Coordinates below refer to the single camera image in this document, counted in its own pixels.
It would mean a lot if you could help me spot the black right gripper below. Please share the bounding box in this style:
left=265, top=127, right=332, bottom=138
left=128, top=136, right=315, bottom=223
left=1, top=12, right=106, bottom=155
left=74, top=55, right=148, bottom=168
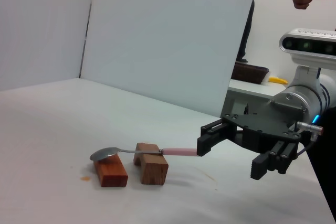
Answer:
left=197, top=113, right=302, bottom=182

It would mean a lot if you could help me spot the pink handled metal spoon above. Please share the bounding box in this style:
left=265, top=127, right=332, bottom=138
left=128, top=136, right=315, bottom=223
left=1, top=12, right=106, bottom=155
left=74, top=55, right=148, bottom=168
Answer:
left=89, top=146, right=197, bottom=162

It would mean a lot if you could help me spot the grey side table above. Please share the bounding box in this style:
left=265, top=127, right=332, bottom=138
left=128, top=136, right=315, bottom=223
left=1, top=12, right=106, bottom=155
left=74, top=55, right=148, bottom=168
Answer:
left=222, top=78, right=289, bottom=118

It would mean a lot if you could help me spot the dark brown basket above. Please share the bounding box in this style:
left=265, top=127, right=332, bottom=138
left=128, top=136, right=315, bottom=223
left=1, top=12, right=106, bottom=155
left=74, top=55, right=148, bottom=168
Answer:
left=230, top=61, right=270, bottom=84

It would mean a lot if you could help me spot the yellow banana-shaped object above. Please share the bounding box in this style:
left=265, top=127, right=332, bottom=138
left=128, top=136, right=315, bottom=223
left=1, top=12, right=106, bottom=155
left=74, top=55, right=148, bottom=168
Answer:
left=267, top=76, right=287, bottom=86

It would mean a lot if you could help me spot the light arched wooden block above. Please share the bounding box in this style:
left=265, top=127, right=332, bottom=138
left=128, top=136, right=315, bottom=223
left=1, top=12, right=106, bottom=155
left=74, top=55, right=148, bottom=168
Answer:
left=133, top=142, right=169, bottom=185

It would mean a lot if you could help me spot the reddish brown wooden block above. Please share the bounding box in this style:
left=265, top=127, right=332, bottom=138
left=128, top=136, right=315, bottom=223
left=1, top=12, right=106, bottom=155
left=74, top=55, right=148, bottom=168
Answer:
left=93, top=154, right=129, bottom=188

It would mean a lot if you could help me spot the white foam backdrop board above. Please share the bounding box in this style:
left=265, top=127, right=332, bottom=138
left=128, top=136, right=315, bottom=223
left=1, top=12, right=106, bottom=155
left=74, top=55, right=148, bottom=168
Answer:
left=80, top=0, right=260, bottom=118

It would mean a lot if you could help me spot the right gripper connector cable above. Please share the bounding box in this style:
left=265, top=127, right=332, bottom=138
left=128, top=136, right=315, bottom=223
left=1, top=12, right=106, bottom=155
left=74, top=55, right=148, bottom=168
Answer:
left=296, top=120, right=324, bottom=158

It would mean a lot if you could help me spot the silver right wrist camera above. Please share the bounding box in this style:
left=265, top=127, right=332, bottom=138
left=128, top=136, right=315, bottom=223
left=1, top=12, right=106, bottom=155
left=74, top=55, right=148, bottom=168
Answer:
left=278, top=27, right=336, bottom=78

